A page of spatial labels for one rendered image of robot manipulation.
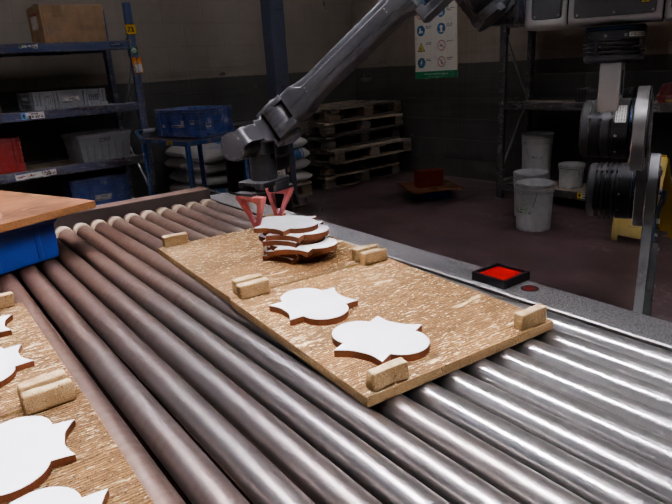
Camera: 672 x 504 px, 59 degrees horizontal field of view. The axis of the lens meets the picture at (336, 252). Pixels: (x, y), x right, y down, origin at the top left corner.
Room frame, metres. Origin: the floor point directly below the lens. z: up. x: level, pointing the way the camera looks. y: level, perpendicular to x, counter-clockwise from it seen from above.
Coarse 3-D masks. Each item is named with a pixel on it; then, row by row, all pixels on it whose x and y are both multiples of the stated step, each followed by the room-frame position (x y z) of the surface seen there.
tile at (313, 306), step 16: (304, 288) 0.98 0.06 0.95; (272, 304) 0.91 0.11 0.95; (288, 304) 0.91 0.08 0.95; (304, 304) 0.90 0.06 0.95; (320, 304) 0.90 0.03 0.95; (336, 304) 0.90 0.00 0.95; (352, 304) 0.91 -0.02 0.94; (304, 320) 0.86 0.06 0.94; (320, 320) 0.84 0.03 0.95; (336, 320) 0.85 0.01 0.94
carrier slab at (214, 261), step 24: (216, 240) 1.36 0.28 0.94; (240, 240) 1.35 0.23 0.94; (192, 264) 1.19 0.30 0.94; (216, 264) 1.18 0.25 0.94; (240, 264) 1.17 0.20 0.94; (264, 264) 1.16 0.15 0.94; (288, 264) 1.15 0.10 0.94; (312, 264) 1.14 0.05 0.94; (336, 264) 1.13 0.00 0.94; (360, 264) 1.14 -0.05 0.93; (216, 288) 1.04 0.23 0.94
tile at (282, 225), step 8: (272, 216) 1.28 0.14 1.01; (280, 216) 1.28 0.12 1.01; (288, 216) 1.27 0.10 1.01; (296, 216) 1.27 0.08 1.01; (304, 216) 1.26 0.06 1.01; (312, 216) 1.26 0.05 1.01; (264, 224) 1.21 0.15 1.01; (272, 224) 1.21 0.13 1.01; (280, 224) 1.21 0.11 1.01; (288, 224) 1.20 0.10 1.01; (296, 224) 1.20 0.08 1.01; (304, 224) 1.19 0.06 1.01; (312, 224) 1.19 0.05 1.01; (256, 232) 1.19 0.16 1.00; (264, 232) 1.19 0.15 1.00; (272, 232) 1.18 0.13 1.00; (280, 232) 1.16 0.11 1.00; (288, 232) 1.17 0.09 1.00; (296, 232) 1.17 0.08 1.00; (304, 232) 1.17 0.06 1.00
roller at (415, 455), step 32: (128, 256) 1.33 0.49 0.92; (160, 288) 1.12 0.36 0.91; (224, 320) 0.92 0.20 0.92; (256, 352) 0.81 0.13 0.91; (288, 384) 0.73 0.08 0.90; (320, 384) 0.69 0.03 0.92; (352, 416) 0.62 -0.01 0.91; (384, 416) 0.62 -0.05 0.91; (384, 448) 0.57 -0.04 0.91; (416, 448) 0.55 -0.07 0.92; (448, 480) 0.50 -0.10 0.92; (480, 480) 0.49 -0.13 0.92
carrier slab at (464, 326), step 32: (288, 288) 1.01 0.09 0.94; (320, 288) 1.00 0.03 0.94; (352, 288) 1.00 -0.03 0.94; (384, 288) 0.99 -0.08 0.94; (416, 288) 0.98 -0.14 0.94; (448, 288) 0.97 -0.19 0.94; (256, 320) 0.89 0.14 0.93; (288, 320) 0.87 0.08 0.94; (352, 320) 0.86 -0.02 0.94; (416, 320) 0.84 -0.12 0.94; (448, 320) 0.84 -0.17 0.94; (480, 320) 0.83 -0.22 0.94; (512, 320) 0.82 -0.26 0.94; (320, 352) 0.75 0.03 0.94; (448, 352) 0.73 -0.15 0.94; (480, 352) 0.73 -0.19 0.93; (352, 384) 0.66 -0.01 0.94; (416, 384) 0.67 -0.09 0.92
